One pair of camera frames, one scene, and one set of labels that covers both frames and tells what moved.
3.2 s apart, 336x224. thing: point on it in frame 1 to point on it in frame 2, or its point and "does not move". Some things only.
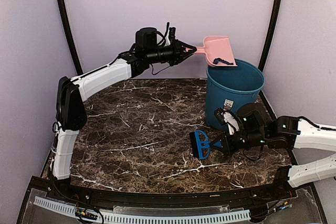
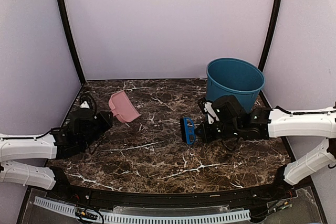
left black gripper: x=179 y=52 to x=107 y=122
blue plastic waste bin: x=230 y=87 does not move
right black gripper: x=228 y=149 to x=208 y=138
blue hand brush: x=200 y=145 to x=188 y=130
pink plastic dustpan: x=217 y=47 to x=122 y=107
